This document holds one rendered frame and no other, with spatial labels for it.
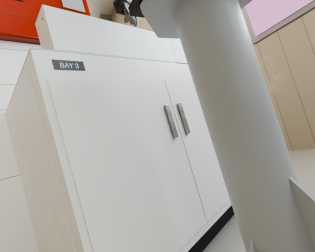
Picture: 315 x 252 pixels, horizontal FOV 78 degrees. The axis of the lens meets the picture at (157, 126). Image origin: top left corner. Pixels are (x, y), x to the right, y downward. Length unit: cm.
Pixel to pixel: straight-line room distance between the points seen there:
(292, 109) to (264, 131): 176
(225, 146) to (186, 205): 39
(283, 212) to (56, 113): 57
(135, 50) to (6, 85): 72
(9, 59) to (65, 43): 68
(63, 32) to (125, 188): 50
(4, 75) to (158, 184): 95
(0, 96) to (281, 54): 216
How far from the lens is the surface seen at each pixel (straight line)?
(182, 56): 105
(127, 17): 101
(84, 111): 60
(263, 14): 234
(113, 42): 78
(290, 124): 226
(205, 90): 48
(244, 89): 46
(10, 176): 116
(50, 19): 71
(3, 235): 117
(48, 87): 59
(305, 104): 218
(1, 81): 127
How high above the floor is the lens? 50
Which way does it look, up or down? 3 degrees up
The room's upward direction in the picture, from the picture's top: 17 degrees counter-clockwise
